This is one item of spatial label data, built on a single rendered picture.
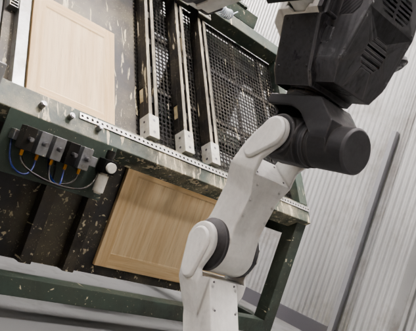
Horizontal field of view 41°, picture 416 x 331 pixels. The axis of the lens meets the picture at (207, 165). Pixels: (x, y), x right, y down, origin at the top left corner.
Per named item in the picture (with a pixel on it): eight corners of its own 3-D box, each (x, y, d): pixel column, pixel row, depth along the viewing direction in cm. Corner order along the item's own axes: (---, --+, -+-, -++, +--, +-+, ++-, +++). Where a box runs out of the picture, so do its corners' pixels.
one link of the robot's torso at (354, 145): (364, 183, 134) (386, 114, 135) (333, 167, 126) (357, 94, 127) (282, 165, 156) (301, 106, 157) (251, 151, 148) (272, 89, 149)
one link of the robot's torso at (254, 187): (244, 289, 155) (338, 150, 146) (198, 279, 144) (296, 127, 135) (219, 257, 167) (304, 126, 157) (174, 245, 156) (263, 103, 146)
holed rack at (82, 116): (79, 118, 232) (79, 117, 231) (79, 112, 233) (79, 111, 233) (309, 212, 339) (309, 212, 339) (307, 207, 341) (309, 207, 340)
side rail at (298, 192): (285, 209, 343) (300, 202, 336) (261, 68, 396) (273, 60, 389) (293, 211, 348) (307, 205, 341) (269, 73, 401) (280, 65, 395)
